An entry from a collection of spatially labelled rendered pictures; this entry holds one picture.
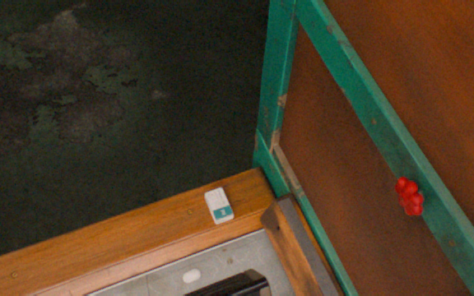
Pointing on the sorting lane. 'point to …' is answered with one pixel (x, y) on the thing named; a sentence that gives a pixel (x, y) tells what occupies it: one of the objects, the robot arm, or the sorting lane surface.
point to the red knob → (409, 196)
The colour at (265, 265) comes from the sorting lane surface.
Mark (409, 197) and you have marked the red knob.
